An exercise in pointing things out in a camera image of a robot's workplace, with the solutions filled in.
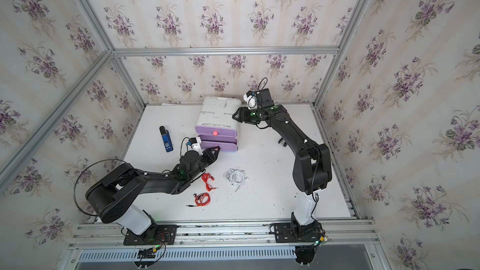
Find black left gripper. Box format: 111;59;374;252
187;147;221;184

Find purple top drawer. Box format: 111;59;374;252
195;125;238;138

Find purple drawer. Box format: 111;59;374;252
195;125;238;138
199;135;238;145

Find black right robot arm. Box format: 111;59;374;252
232;88;333;231

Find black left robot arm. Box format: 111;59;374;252
85;146;221;236

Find blue bottom drawer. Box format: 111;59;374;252
201;141;238;152

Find purple middle drawer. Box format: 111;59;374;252
199;135;238;145

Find white drawer cabinet shell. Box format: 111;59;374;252
195;96;242;130

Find red earphones upper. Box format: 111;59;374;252
201;172;216;192

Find red earphones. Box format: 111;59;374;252
186;192;211;208
201;172;216;192

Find white earphones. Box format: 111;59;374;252
223;168;248;192

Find red earphones lower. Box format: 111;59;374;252
186;192;211;208

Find blue black stapler box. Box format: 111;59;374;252
159;126;173;153

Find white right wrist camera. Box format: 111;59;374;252
243;91;258;110

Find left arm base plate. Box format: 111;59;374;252
123;224;178;246

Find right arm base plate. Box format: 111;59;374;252
269;221;326;245

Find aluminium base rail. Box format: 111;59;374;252
67;219;380;250

